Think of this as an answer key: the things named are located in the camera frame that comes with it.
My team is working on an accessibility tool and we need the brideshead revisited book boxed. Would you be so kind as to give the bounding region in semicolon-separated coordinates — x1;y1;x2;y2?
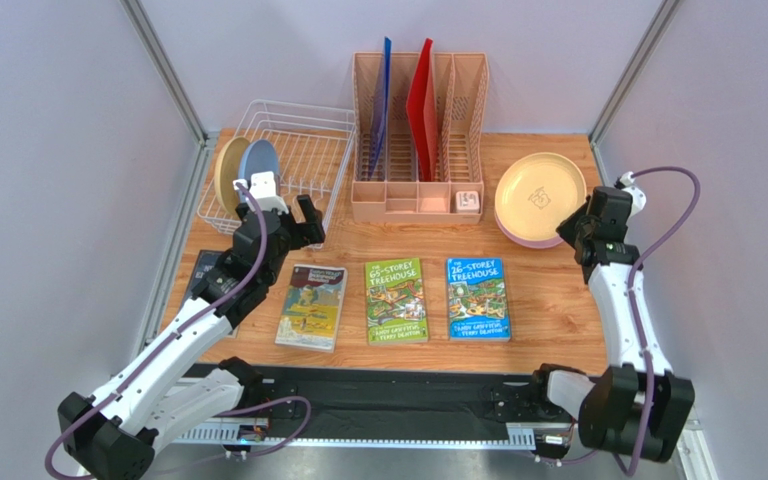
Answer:
275;264;347;353

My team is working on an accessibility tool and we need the blue 26-storey treehouse book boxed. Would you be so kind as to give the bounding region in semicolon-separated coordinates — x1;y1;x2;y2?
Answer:
446;257;512;342

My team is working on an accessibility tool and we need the blue folder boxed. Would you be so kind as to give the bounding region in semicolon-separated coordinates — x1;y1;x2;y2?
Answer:
368;37;392;178

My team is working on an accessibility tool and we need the red folder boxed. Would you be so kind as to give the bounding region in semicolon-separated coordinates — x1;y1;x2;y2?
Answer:
405;38;437;182

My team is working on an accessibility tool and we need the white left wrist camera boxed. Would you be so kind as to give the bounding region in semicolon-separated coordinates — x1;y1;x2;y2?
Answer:
248;171;289;215

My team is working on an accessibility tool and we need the dark nineteen eighty-four book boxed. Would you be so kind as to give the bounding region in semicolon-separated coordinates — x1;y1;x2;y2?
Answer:
174;250;238;323

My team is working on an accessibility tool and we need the blue plate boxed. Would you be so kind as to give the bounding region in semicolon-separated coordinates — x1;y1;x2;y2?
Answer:
237;139;281;183

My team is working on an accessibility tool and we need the green 65-storey treehouse book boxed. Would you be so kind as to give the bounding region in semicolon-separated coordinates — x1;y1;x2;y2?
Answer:
364;257;429;346

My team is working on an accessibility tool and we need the white wire dish rack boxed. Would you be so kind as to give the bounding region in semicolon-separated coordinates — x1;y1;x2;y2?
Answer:
187;99;356;250

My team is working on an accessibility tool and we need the aluminium frame post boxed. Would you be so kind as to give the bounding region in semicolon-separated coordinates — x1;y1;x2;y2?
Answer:
588;0;683;148
120;0;209;144

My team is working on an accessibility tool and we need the beige plate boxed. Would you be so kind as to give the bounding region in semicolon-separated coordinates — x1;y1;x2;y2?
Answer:
494;152;586;240

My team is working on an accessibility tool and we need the aluminium frame post right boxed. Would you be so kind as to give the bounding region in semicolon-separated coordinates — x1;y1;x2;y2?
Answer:
588;0;683;148

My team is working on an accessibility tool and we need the pink plastic file organizer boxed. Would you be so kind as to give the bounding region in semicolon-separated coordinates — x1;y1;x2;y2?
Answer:
350;52;490;224

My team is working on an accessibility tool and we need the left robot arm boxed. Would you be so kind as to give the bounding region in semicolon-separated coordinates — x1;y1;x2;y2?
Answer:
44;192;326;479

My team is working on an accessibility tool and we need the aluminium frame post left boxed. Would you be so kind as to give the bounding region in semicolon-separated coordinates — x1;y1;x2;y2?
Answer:
120;0;209;144

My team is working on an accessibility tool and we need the white power adapter cube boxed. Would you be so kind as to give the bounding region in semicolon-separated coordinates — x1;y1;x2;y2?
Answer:
454;190;481;214

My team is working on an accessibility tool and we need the tan plate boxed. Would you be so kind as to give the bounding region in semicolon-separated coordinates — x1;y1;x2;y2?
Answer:
213;136;250;216

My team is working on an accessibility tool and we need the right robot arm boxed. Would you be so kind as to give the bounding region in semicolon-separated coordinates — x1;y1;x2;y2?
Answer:
532;186;695;463

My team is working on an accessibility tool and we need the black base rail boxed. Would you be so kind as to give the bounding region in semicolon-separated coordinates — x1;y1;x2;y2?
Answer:
134;362;598;444

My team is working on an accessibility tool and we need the pink plate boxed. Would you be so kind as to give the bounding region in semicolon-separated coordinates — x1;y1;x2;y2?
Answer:
495;216;563;249

